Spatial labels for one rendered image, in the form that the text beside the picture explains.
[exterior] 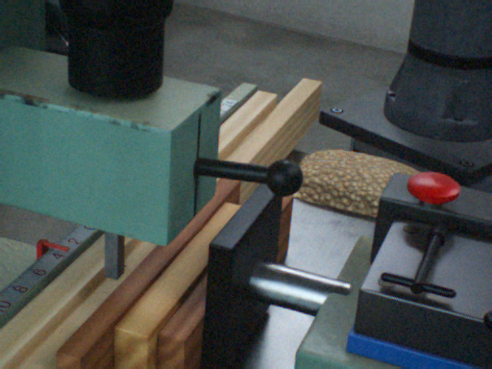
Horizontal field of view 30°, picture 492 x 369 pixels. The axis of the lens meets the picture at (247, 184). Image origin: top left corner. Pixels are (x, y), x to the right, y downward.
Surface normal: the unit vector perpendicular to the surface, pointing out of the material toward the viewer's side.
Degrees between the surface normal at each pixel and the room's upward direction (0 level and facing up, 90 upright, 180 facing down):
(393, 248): 0
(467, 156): 0
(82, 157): 90
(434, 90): 73
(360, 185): 36
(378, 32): 90
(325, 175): 31
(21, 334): 0
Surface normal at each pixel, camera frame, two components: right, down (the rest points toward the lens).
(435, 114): -0.31, 0.11
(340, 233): 0.07, -0.89
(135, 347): -0.35, 0.40
